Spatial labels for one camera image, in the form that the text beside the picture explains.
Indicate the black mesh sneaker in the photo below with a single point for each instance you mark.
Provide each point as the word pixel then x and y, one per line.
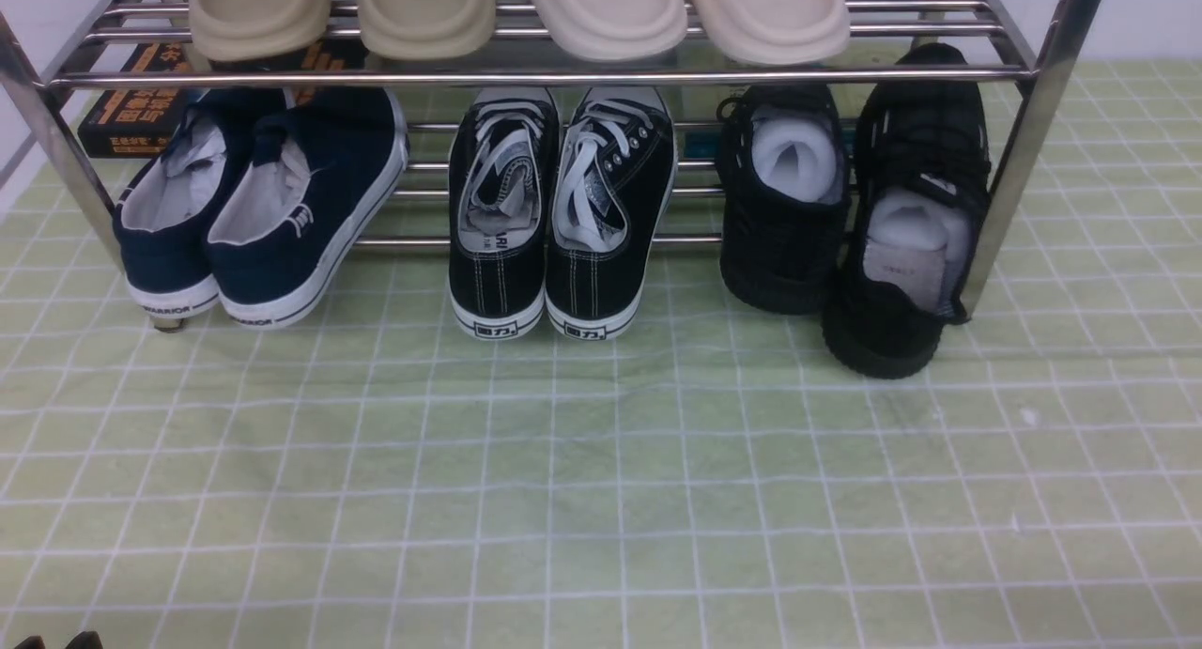
pixel 921 163
pixel 782 164

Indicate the navy canvas shoe right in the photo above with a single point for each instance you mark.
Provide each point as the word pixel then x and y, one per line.
pixel 318 174

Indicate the navy canvas shoe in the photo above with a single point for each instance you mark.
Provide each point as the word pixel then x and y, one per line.
pixel 318 174
pixel 161 222

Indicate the navy canvas shoe left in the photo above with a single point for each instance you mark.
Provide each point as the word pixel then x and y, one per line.
pixel 161 222

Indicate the silver metal shoe rack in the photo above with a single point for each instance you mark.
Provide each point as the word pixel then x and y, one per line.
pixel 1041 78

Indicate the black canvas sneaker right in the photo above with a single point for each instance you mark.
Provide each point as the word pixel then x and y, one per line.
pixel 616 174

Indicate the black canvas sneaker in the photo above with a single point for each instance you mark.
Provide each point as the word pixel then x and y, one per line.
pixel 502 171
pixel 616 174

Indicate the black canvas sneaker left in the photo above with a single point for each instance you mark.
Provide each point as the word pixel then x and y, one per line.
pixel 502 171

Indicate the teal beige book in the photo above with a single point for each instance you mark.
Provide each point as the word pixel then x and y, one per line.
pixel 701 107

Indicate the cream slipper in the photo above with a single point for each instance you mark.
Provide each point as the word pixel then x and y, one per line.
pixel 614 30
pixel 776 32

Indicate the cream slipper far right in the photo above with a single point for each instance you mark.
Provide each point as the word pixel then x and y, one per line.
pixel 776 32

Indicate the tan slipper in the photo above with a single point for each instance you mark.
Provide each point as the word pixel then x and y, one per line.
pixel 426 30
pixel 244 30

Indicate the tan slipper far left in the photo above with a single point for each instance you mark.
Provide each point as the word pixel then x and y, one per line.
pixel 244 30

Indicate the black orange book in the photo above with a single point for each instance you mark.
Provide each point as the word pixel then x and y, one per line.
pixel 137 123

